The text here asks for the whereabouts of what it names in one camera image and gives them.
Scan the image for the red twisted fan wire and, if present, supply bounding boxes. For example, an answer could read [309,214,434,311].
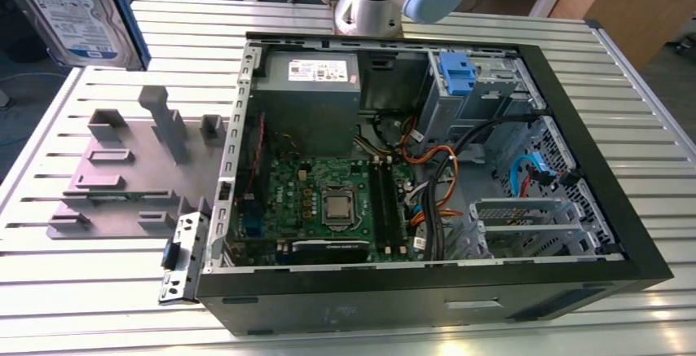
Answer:
[243,110,269,200]

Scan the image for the silver disk bay cage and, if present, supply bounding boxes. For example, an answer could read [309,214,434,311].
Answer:
[465,196,605,260]

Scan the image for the orange yellow wire bundle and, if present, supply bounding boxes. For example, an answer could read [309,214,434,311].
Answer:
[401,115,464,226]

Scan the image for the blue data wire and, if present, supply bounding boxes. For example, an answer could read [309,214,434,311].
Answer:
[509,152,553,198]

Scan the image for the black graphics card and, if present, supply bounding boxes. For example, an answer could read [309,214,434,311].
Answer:
[274,238,372,266]

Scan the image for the black open PC case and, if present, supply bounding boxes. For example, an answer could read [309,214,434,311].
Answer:
[193,29,676,337]

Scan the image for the hard disk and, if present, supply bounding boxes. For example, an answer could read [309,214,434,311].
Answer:
[15,0,153,73]

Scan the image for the silver CPU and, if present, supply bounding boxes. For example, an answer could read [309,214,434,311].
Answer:
[325,195,354,219]

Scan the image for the grey parts rack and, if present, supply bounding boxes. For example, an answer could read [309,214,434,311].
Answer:
[46,86,230,240]

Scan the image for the blue expansion slot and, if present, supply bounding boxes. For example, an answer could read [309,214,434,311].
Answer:
[243,212,265,240]

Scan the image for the thick black wire bundle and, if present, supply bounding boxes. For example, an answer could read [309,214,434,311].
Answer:
[421,113,545,262]

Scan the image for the grey power supply box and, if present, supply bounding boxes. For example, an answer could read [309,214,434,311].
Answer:
[253,50,364,160]

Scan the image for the black RAM slot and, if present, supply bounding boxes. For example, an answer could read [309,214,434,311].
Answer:
[384,155,409,256]
[369,155,394,256]

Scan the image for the green motherboard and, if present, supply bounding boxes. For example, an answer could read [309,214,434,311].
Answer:
[226,156,436,266]

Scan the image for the hinged silver slot bracket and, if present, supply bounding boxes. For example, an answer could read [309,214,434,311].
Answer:
[157,210,214,306]

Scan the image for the blue drive cage latch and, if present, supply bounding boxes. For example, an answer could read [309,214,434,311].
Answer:
[438,51,479,96]

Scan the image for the black case fan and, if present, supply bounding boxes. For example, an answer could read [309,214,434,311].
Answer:
[237,109,269,210]

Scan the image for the grey metal drive cage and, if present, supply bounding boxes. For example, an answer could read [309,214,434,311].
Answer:
[421,48,545,141]

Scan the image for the wooden cabinet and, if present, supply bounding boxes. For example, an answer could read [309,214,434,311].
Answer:
[548,0,696,73]

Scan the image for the green RAM stick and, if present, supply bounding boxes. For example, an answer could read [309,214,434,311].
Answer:
[63,189,177,204]

